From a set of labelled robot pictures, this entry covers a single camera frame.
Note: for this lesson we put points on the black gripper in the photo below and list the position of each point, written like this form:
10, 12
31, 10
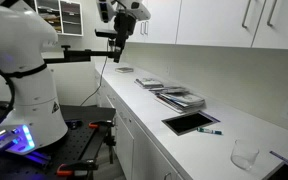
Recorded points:
124, 25

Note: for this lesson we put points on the teal marker pen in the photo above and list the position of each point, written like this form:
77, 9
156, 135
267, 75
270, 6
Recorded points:
205, 130

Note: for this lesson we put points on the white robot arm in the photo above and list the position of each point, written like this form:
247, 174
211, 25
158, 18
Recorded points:
33, 118

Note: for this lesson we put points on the clear glass cup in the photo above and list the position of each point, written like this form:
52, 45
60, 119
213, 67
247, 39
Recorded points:
244, 154

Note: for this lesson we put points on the small booklet stack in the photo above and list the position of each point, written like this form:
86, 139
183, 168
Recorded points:
149, 83

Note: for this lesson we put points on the stack of magazines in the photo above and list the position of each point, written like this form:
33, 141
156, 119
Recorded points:
180, 102

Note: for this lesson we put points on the black perforated robot table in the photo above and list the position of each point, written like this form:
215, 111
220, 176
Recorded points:
80, 143

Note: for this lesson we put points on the white lower cabinets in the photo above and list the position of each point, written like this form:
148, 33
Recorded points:
139, 157

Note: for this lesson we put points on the white cabinets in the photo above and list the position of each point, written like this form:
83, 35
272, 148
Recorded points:
226, 23
139, 157

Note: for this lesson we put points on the white upper cabinets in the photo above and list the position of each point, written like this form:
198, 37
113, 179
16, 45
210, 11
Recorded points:
226, 23

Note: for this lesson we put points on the wall-mounted paper organizer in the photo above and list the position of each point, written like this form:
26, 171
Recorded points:
65, 16

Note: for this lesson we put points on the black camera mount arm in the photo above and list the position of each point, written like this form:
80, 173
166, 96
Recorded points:
71, 56

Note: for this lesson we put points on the orange-handled bar clamp rear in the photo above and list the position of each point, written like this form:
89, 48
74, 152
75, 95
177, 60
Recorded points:
97, 124

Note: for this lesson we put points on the orange-handled bar clamp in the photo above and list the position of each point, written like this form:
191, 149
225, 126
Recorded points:
79, 168
97, 124

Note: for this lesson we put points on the orange-handled bar clamp front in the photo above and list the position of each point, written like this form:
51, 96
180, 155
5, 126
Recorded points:
79, 168

